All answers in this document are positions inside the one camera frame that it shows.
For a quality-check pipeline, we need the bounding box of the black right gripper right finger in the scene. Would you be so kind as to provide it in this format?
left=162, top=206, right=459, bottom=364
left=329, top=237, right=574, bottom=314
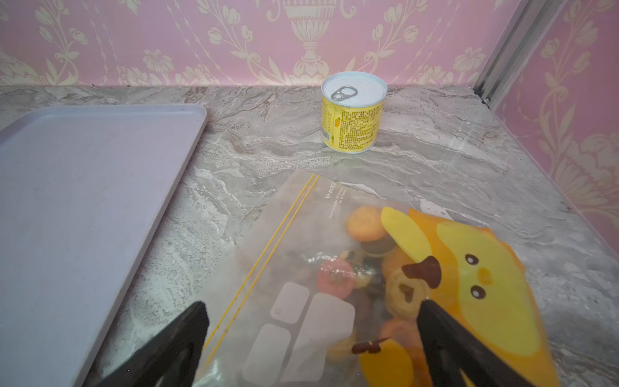
left=417, top=300, right=531, bottom=386

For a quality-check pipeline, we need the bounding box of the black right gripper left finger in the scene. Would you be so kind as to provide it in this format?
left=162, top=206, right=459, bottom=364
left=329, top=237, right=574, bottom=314
left=98, top=301, right=210, bottom=387

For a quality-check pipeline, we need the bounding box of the ziploc bag with yellow chick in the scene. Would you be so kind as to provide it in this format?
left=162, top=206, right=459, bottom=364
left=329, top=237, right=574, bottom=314
left=194, top=170, right=559, bottom=386

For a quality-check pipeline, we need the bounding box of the lilac plastic tray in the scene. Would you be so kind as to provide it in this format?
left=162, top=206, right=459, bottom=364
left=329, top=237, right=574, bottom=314
left=1, top=104, right=207, bottom=386

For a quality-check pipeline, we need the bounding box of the yellow tin can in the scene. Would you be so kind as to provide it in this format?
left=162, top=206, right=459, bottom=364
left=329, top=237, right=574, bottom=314
left=321, top=71, right=388, bottom=154

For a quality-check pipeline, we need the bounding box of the aluminium frame post right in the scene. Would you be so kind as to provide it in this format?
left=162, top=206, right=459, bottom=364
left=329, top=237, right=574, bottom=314
left=473, top=0, right=566, bottom=111

